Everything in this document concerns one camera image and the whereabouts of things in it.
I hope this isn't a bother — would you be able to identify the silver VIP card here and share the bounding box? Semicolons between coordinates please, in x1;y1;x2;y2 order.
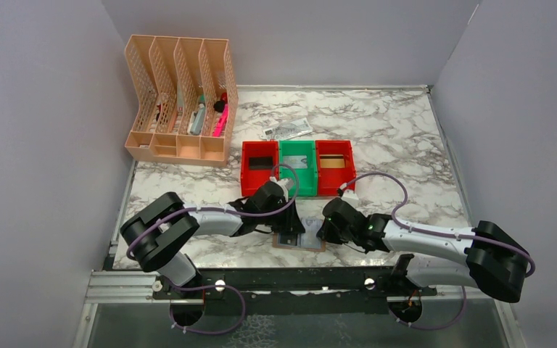
283;155;308;169

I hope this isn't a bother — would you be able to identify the black card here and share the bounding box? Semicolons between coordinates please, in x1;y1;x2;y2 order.
248;156;274;170
277;233;300;247

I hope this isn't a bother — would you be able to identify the right red plastic bin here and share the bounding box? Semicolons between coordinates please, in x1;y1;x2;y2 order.
315;140;357;196

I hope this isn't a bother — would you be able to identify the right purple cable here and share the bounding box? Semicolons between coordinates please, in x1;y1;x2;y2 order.
338;172;537;331

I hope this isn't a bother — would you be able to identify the gold card with stripe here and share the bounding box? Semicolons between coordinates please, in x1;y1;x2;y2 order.
319;154;345;169

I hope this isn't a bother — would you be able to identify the tan leather card holder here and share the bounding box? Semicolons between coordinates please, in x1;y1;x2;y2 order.
272;233;326;252

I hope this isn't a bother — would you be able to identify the red plastic bin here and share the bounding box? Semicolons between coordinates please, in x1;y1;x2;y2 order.
240;141;279;196
315;140;357;196

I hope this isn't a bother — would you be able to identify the silver card from holder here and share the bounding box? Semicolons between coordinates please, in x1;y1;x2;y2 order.
301;217;323;239

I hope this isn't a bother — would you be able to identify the clear protractor ruler packet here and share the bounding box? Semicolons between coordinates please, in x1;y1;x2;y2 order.
260;117;313;141

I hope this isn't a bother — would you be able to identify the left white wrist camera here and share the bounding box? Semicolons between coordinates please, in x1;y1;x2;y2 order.
270;176;294;192

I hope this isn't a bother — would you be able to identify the grey green marker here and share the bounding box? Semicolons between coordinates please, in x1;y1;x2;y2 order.
188;95;207;136

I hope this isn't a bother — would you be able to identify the black binder clip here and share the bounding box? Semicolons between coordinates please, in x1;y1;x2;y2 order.
213;92;228;114

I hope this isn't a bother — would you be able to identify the pink highlighter pen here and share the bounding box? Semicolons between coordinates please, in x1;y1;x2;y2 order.
213;104;229;137

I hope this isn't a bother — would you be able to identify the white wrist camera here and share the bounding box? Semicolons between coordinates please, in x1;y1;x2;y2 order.
341;189;359;205
270;176;294;192

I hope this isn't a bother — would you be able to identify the peach plastic file organizer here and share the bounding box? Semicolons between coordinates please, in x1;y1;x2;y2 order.
124;35;239;167

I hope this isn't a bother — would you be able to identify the green plastic bin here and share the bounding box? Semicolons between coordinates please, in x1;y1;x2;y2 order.
278;140;318;196

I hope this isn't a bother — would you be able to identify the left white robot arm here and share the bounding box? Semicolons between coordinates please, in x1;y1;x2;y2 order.
119;181;305;288

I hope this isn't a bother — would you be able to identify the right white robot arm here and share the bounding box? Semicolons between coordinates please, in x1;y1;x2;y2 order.
317;198;533;303

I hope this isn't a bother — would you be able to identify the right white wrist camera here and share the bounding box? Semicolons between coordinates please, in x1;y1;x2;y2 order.
341;189;359;205

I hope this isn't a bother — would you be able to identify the left red plastic bin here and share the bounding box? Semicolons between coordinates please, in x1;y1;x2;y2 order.
240;141;279;196

